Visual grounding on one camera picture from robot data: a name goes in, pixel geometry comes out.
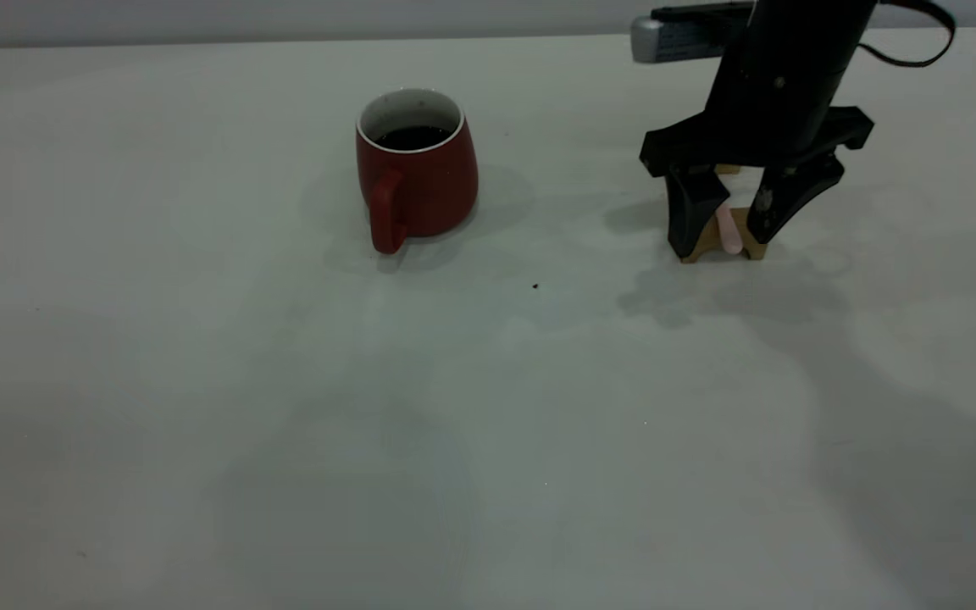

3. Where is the red ceramic mug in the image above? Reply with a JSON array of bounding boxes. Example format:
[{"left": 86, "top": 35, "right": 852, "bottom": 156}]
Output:
[{"left": 356, "top": 88, "right": 480, "bottom": 255}]

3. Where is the arched wooden block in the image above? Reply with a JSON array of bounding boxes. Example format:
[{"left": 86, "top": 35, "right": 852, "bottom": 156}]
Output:
[{"left": 681, "top": 206, "right": 769, "bottom": 263}]

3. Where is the pink handled metal spoon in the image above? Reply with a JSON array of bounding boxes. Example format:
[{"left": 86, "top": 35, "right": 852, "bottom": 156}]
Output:
[{"left": 715, "top": 199, "right": 745, "bottom": 255}]

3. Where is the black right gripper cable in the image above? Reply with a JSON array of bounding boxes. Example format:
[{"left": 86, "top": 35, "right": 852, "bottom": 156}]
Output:
[{"left": 857, "top": 0, "right": 957, "bottom": 69}]

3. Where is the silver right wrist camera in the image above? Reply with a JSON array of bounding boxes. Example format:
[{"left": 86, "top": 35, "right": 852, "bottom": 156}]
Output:
[{"left": 630, "top": 3, "right": 757, "bottom": 65}]

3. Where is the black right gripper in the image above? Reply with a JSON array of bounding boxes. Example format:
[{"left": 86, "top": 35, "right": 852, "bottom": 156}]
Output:
[{"left": 640, "top": 0, "right": 879, "bottom": 260}]

